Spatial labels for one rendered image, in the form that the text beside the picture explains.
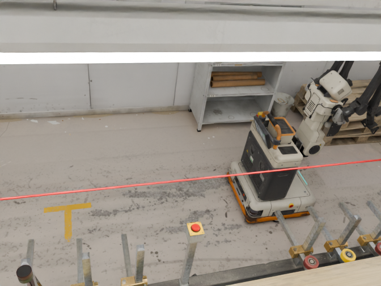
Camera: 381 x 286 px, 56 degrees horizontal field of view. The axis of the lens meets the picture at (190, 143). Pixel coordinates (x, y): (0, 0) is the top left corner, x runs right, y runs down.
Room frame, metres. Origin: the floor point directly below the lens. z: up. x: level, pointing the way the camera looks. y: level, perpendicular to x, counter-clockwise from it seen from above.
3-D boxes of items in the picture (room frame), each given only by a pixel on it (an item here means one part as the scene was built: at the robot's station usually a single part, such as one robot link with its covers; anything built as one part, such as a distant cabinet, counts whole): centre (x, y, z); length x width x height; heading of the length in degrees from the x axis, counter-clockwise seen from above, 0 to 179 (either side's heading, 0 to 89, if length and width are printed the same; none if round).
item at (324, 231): (1.49, -0.95, 0.83); 0.43 x 0.03 x 0.04; 21
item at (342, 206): (1.58, -1.18, 0.83); 0.43 x 0.03 x 0.04; 21
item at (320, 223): (1.33, -0.78, 0.90); 0.04 x 0.04 x 0.48; 21
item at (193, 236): (1.07, -0.09, 1.18); 0.07 x 0.07 x 0.08; 21
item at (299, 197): (2.50, -0.83, 0.16); 0.67 x 0.64 x 0.25; 110
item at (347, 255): (1.30, -1.02, 0.85); 0.08 x 0.08 x 0.11
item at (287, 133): (2.46, -0.73, 0.87); 0.23 x 0.15 x 0.11; 20
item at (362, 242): (1.50, -1.23, 0.83); 0.14 x 0.06 x 0.05; 111
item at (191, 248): (1.07, -0.09, 0.93); 0.05 x 0.05 x 0.45; 21
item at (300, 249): (1.32, -0.76, 0.84); 0.14 x 0.06 x 0.05; 111
